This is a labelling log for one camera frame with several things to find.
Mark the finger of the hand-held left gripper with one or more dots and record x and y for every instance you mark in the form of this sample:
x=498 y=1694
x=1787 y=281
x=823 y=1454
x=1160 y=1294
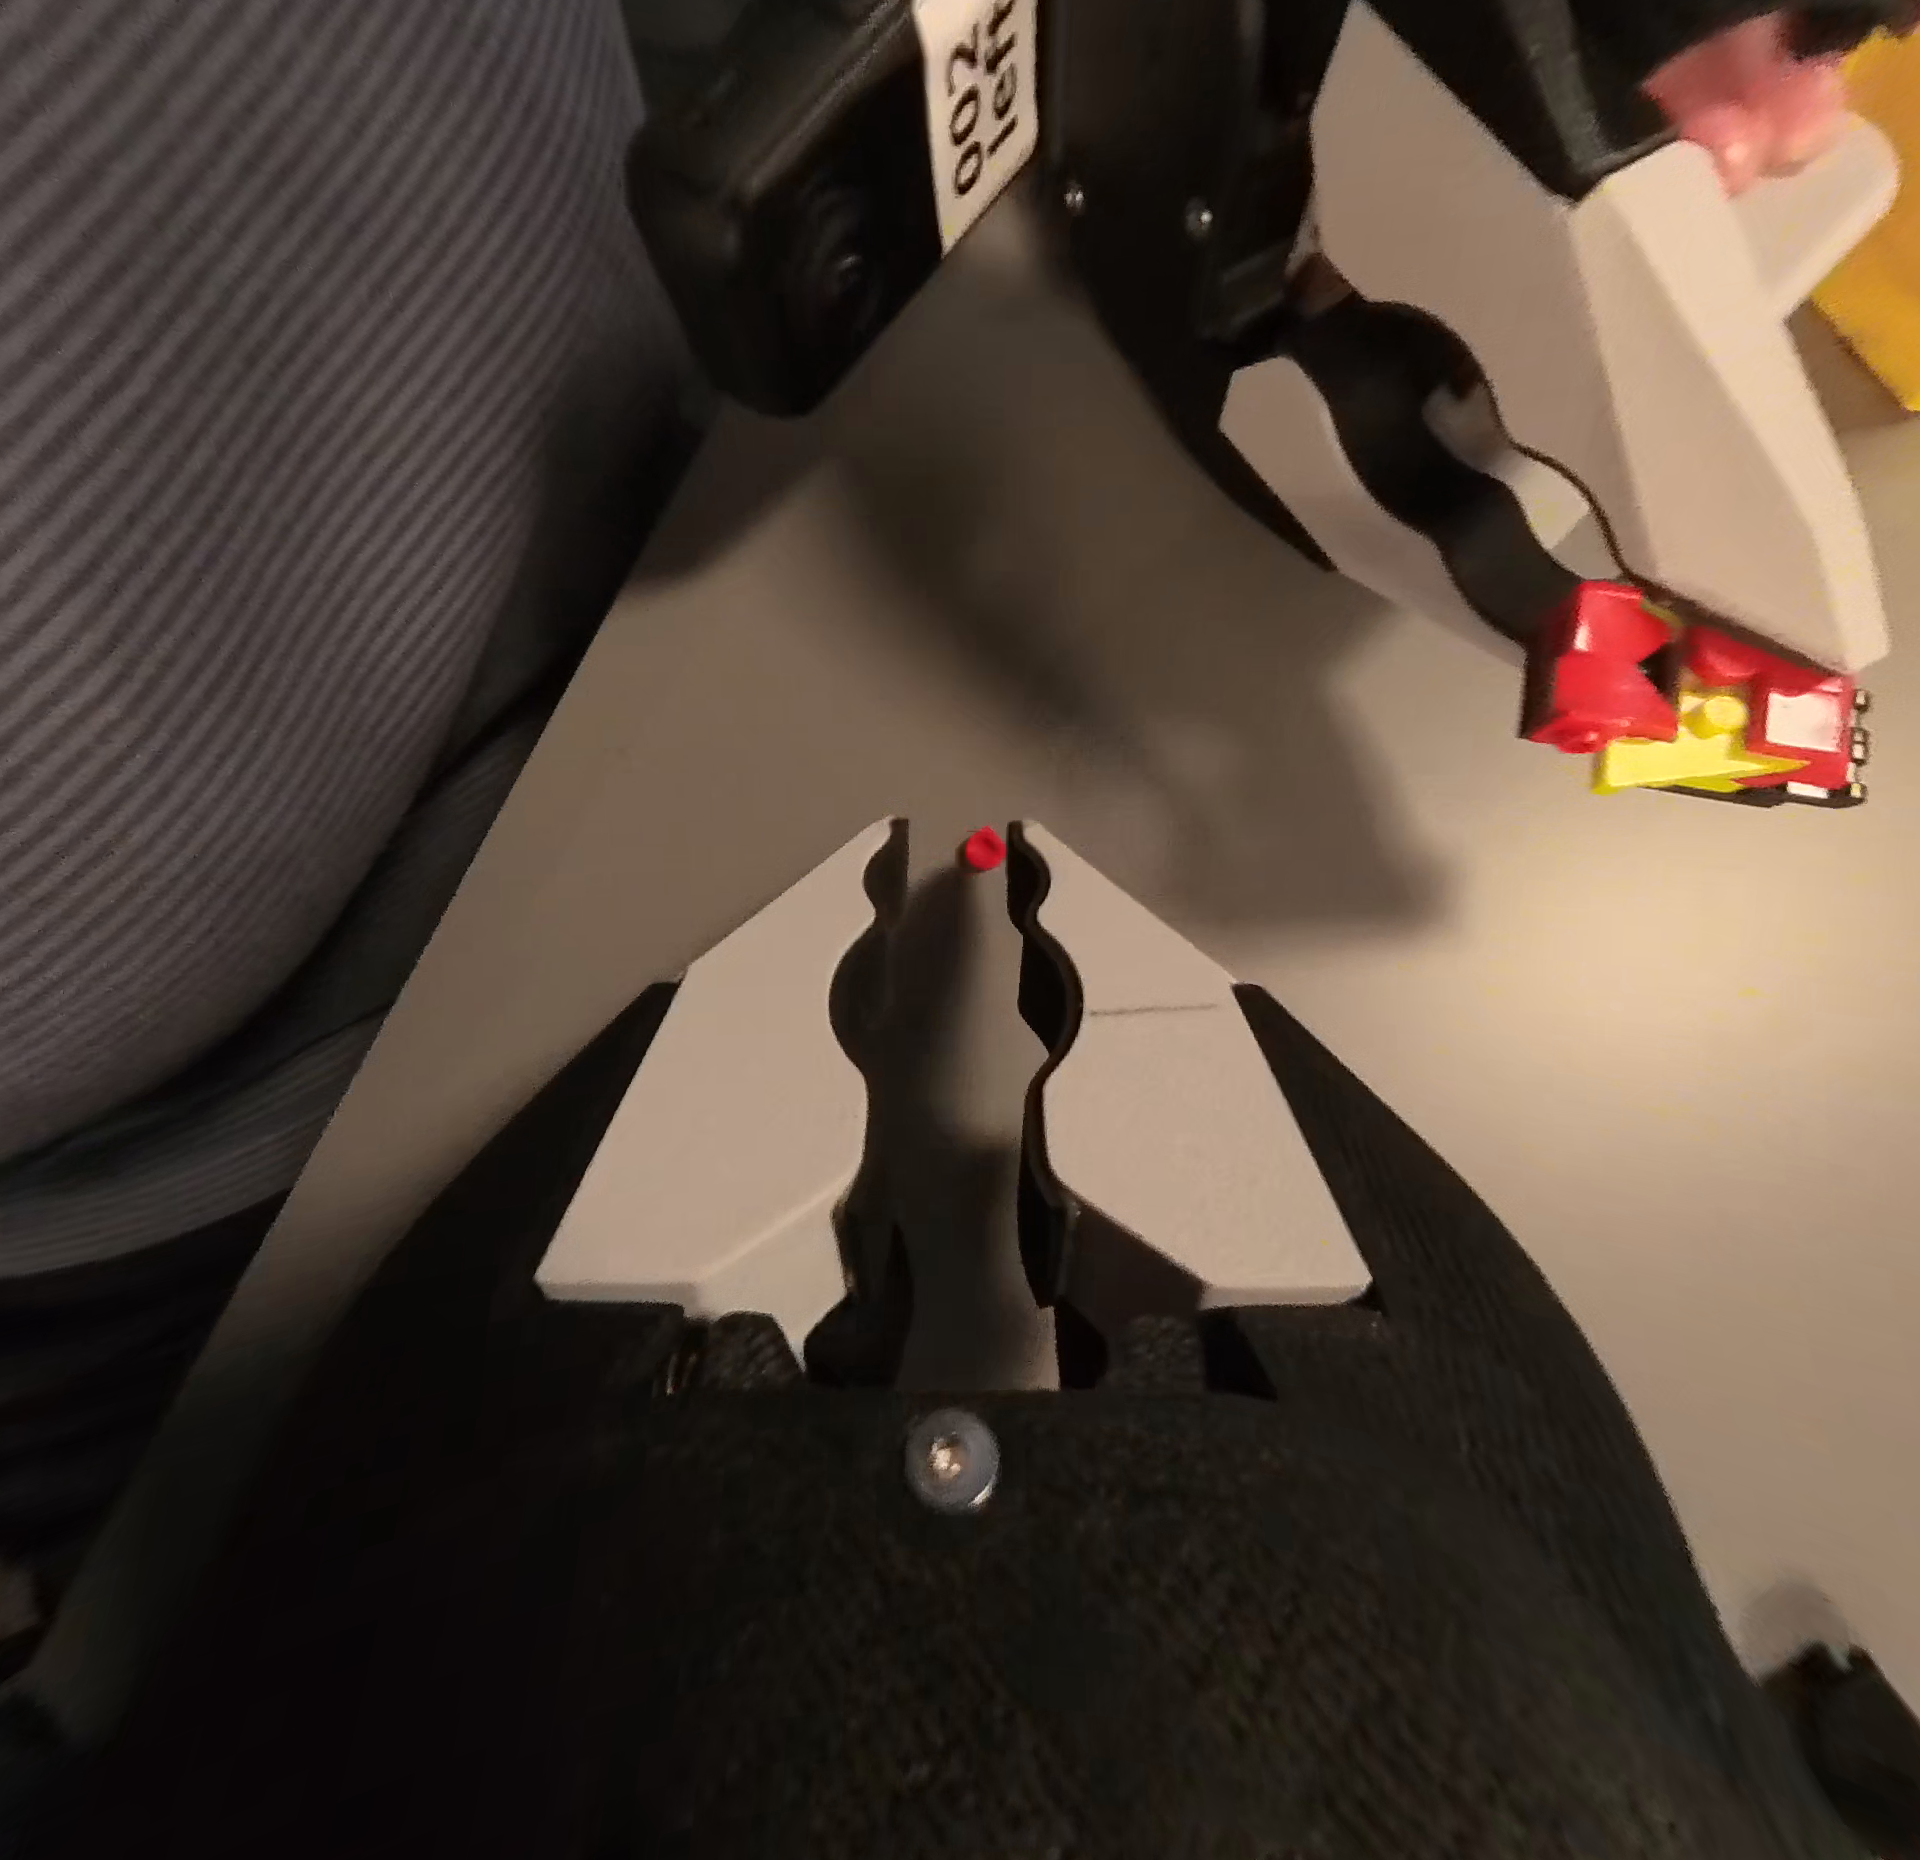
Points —
x=1694 y=389
x=1305 y=466

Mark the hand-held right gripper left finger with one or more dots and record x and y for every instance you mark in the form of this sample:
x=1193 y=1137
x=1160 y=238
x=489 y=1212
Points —
x=707 y=1140

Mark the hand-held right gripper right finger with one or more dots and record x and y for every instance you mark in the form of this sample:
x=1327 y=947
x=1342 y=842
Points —
x=1200 y=1140

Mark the yellow plastic bin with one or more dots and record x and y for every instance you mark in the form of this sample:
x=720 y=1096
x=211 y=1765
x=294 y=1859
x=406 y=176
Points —
x=1875 y=240

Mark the red yellow lego body assembly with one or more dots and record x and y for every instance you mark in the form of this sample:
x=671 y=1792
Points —
x=1619 y=676

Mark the small red lego piece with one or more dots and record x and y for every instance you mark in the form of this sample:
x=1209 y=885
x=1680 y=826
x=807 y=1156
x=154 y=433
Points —
x=983 y=847

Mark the person's left hand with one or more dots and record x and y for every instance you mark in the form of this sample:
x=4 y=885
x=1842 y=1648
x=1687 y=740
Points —
x=1739 y=92

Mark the person's leg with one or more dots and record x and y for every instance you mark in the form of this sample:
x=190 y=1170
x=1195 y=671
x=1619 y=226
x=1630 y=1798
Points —
x=91 y=1381

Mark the person's torso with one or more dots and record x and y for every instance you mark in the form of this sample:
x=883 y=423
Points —
x=300 y=541

